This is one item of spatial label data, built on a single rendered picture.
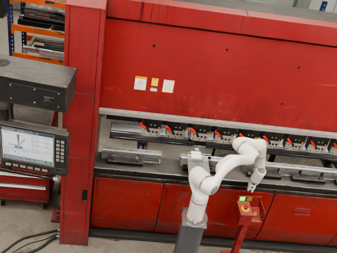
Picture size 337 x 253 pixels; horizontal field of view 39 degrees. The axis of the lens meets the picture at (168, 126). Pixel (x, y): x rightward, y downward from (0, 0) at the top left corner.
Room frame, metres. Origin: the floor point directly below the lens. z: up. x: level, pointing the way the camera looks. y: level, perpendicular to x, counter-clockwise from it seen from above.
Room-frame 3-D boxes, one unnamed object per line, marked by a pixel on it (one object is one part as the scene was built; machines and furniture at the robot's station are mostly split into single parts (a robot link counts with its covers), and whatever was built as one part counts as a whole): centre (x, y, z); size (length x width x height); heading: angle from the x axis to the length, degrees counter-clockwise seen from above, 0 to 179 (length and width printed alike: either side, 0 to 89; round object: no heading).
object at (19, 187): (3.30, 1.25, 0.50); 0.50 x 0.50 x 1.00; 8
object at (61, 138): (2.41, 0.84, 1.42); 0.45 x 0.12 x 0.36; 91
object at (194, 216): (2.44, -0.31, 1.09); 0.19 x 0.19 x 0.18
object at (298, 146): (3.27, -1.05, 1.26); 0.15 x 0.09 x 0.17; 98
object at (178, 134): (3.13, -0.06, 1.26); 0.15 x 0.09 x 0.17; 98
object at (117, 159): (3.03, 0.30, 0.89); 0.30 x 0.05 x 0.03; 98
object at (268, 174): (3.19, -0.89, 0.89); 0.30 x 0.05 x 0.03; 98
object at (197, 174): (2.47, -0.29, 1.30); 0.19 x 0.12 x 0.24; 45
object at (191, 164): (3.02, -0.30, 1.00); 0.26 x 0.18 x 0.01; 8
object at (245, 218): (2.88, -0.79, 0.75); 0.20 x 0.16 x 0.18; 102
